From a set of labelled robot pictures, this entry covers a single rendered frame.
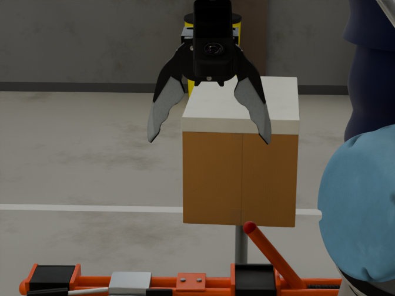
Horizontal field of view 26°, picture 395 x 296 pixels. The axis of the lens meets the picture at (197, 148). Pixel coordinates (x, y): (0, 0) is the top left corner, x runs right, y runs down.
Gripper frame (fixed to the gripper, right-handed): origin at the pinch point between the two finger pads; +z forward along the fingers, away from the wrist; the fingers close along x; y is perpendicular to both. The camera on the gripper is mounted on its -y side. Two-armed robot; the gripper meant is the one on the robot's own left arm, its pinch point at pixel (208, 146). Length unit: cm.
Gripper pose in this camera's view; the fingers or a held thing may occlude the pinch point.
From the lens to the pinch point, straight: 107.4
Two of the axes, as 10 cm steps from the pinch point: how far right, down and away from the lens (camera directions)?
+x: -10.0, -0.1, 0.4
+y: 0.5, -3.2, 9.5
